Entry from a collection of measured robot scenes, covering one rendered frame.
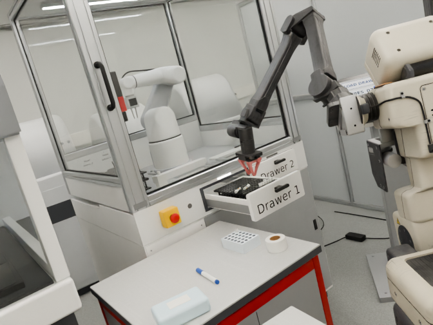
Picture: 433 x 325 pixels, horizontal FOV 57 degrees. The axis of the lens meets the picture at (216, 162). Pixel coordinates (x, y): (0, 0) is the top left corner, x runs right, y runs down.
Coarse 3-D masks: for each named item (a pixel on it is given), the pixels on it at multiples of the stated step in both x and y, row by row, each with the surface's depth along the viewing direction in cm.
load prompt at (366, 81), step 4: (356, 80) 218; (360, 80) 217; (364, 80) 216; (368, 80) 216; (344, 84) 219; (348, 84) 218; (352, 84) 218; (356, 84) 217; (360, 84) 216; (364, 84) 215; (368, 84) 214; (348, 88) 217; (352, 88) 216
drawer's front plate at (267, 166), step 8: (288, 152) 205; (272, 160) 198; (288, 160) 205; (264, 168) 195; (272, 168) 198; (280, 168) 202; (288, 168) 205; (296, 168) 208; (256, 176) 193; (264, 176) 195; (280, 176) 202
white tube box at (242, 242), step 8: (232, 232) 152; (240, 232) 150; (248, 232) 148; (224, 240) 147; (232, 240) 146; (240, 240) 143; (248, 240) 141; (256, 240) 143; (232, 248) 144; (240, 248) 140; (248, 248) 140
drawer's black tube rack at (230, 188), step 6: (240, 180) 184; (246, 180) 181; (252, 180) 179; (258, 180) 175; (222, 186) 180; (228, 186) 178; (234, 186) 175; (240, 186) 173; (252, 186) 168; (222, 192) 172; (228, 192) 169; (234, 192) 167; (240, 192) 164; (240, 198) 167
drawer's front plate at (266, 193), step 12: (276, 180) 158; (288, 180) 160; (300, 180) 164; (252, 192) 150; (264, 192) 153; (300, 192) 164; (252, 204) 149; (264, 204) 153; (276, 204) 157; (252, 216) 150; (264, 216) 153
